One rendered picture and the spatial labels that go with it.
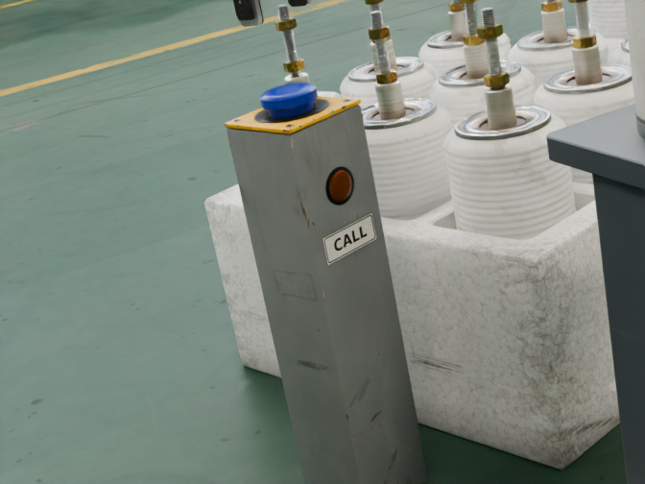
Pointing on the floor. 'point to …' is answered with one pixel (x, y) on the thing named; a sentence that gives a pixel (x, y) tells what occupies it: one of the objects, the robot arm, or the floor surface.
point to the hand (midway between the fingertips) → (274, 0)
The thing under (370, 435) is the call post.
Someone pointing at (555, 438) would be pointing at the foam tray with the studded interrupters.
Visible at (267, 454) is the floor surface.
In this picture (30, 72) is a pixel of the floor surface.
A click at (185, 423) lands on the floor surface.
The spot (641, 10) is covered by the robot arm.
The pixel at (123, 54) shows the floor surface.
